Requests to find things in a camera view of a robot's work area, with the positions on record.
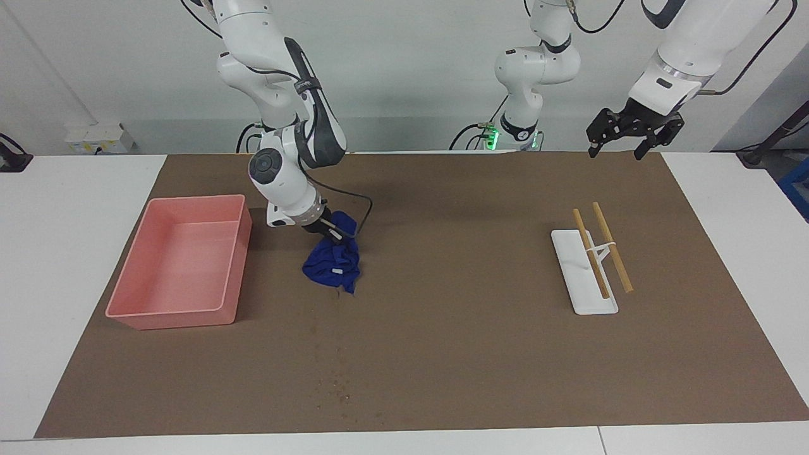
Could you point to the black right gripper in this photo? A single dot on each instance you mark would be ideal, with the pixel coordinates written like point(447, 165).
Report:
point(325, 229)

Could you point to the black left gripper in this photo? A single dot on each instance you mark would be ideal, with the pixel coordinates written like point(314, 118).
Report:
point(648, 117)

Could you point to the blue towel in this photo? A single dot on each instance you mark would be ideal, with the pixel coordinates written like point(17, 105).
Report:
point(332, 262)

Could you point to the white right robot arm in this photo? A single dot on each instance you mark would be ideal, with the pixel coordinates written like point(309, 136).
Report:
point(278, 170)

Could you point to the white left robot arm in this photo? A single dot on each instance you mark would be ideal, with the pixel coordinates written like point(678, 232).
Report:
point(537, 63)

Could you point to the brown table mat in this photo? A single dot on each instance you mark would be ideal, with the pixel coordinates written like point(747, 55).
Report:
point(442, 284)

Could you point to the black stand pole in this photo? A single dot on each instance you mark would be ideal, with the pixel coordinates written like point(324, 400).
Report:
point(774, 139)

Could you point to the pink plastic bin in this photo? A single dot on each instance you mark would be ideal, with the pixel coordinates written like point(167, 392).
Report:
point(183, 265)

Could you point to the black table clamp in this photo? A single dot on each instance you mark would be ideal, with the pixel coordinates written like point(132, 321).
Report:
point(12, 161)

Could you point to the white wall socket box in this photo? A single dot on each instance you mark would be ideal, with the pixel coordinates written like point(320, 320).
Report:
point(95, 136)

